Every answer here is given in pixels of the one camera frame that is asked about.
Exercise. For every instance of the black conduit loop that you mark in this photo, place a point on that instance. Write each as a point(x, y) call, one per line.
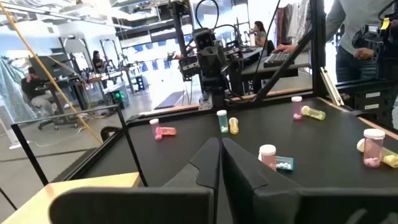
point(105, 128)

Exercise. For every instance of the office chair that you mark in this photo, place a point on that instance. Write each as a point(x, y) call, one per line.
point(57, 119)

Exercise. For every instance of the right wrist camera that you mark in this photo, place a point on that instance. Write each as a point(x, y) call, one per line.
point(205, 39)

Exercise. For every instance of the pink pill bottle white cap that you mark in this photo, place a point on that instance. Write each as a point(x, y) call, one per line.
point(373, 149)
point(154, 129)
point(297, 109)

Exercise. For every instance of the hanging clothes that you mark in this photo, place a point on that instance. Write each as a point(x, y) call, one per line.
point(292, 21)

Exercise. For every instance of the yellow pill bottle white cap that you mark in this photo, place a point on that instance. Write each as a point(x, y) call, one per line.
point(233, 126)
point(315, 113)
point(391, 158)

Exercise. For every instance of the black device with yellow tag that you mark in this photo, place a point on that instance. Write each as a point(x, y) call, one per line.
point(367, 39)

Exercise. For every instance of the blue pill bottle white cap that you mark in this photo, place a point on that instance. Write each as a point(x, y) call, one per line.
point(223, 123)
point(285, 162)

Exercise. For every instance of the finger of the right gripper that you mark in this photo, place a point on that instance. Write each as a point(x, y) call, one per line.
point(217, 62)
point(208, 62)

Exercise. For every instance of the person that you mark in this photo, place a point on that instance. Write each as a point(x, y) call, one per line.
point(99, 62)
point(34, 90)
point(260, 34)
point(351, 18)

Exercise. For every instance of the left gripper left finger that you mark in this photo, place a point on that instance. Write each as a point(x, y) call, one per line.
point(140, 205)

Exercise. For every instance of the black desk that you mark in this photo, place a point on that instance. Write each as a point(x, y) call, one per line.
point(270, 71)

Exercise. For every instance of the salmon pill bottle white cap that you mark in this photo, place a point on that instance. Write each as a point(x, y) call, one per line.
point(168, 131)
point(268, 157)

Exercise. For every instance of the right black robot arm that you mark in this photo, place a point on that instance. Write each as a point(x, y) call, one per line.
point(216, 90)

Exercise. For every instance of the black table mat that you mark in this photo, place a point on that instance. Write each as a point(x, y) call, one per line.
point(174, 155)

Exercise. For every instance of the black vertical pole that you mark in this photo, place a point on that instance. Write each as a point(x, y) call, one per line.
point(178, 28)

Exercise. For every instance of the black monitor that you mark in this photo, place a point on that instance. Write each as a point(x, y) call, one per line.
point(46, 65)

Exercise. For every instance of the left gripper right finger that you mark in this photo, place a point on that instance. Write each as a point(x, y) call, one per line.
point(280, 205)

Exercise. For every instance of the black perforated computer case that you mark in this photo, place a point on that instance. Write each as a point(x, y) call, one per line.
point(119, 96)

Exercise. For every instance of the wooden shelf black frame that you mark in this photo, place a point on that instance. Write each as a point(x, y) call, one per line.
point(93, 180)

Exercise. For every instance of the dark floor mat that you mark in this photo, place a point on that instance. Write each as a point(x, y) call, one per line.
point(169, 100)

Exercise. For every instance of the black keyboard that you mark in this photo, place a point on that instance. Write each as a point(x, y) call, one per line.
point(276, 59)

